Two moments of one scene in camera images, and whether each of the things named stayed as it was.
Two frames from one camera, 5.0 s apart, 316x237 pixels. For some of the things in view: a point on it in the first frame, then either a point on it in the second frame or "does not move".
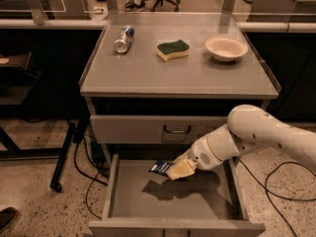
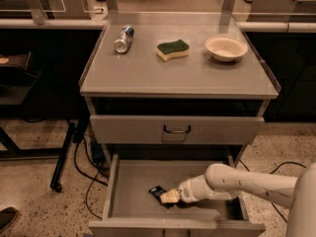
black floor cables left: (93, 179) does not move
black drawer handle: (178, 130) does not move
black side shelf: (16, 81) does not move
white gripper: (202, 154) -> (186, 191)
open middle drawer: (204, 202) does not move
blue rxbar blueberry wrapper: (161, 167) -> (159, 191)
